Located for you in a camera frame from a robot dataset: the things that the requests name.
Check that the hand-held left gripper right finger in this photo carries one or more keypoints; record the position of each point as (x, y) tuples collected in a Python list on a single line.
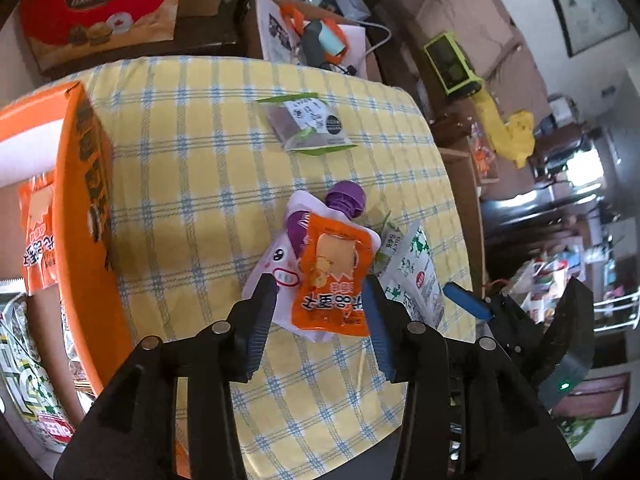
[(377, 325)]

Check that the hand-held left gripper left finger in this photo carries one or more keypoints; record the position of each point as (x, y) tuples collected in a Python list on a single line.
[(260, 325)]

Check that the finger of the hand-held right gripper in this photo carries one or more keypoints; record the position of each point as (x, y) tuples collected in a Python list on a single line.
[(465, 302)]

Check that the small green white packet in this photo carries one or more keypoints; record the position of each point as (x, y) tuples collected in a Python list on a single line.
[(415, 265)]

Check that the purple cap drink pouch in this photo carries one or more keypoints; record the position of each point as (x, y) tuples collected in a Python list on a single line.
[(272, 260)]

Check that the orange snack packet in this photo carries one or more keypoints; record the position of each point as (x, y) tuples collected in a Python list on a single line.
[(330, 260), (40, 230)]

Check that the green edged brownie packet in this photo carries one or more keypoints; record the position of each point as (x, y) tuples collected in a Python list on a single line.
[(310, 120)]

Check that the orange cardboard box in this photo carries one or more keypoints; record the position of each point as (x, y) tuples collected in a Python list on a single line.
[(85, 160)]

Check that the large green white seaweed packet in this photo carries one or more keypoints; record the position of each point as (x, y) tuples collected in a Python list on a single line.
[(25, 390)]

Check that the yellow plaid tablecloth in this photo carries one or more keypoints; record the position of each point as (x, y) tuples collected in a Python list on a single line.
[(200, 160)]

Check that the yellow plastic bag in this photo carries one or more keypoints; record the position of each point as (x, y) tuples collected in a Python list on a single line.
[(520, 130)]

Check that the yellow cloth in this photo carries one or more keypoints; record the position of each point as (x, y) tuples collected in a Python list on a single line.
[(490, 115)]

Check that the lime green power station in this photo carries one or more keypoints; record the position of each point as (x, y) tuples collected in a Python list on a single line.
[(450, 65)]

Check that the orange teal device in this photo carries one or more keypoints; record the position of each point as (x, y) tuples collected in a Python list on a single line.
[(325, 40)]

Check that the white flap cardboard box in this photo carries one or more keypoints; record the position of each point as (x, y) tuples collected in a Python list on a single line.
[(350, 35)]

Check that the brown sofa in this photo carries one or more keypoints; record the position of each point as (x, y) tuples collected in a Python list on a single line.
[(450, 0)]

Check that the red cookie gift box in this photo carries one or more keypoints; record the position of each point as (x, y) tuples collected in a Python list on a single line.
[(50, 10)]

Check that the framed wall painting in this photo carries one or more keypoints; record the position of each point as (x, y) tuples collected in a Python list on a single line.
[(585, 0)]

